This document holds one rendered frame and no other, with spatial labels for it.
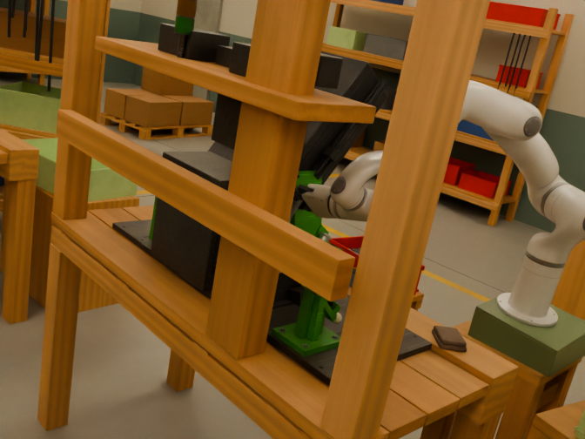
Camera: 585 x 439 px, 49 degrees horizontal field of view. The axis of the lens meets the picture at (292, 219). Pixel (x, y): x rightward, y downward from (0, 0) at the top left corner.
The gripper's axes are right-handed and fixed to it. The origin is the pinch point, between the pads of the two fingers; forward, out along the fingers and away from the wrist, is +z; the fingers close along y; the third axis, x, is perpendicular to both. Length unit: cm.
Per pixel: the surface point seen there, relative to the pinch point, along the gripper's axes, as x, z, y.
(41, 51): -80, 269, 26
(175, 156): 6.1, 31.2, 24.2
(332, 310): 25.1, -20.8, -13.7
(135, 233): 23, 62, 3
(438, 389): 29, -45, -36
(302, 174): -8.1, 2.8, 2.2
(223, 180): 10.5, 8.1, 19.4
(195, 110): -293, 555, -204
